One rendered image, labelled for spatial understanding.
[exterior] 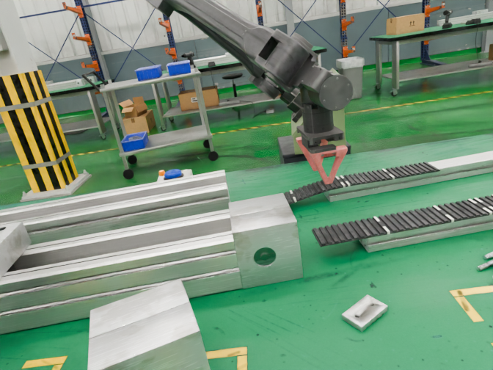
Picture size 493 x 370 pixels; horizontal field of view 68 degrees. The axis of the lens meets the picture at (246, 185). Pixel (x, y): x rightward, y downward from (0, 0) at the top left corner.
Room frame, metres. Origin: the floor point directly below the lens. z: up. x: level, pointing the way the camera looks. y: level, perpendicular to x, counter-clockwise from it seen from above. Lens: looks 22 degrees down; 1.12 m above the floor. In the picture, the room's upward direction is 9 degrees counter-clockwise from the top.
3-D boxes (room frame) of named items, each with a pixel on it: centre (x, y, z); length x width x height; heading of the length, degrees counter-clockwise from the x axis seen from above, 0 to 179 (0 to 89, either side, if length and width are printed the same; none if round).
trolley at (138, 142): (3.67, 0.78, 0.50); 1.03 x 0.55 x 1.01; 99
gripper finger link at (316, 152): (0.65, -0.16, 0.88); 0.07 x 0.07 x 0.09; 3
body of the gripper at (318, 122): (0.68, -0.15, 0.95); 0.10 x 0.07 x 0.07; 3
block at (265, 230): (0.50, -0.01, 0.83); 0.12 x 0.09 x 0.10; 2
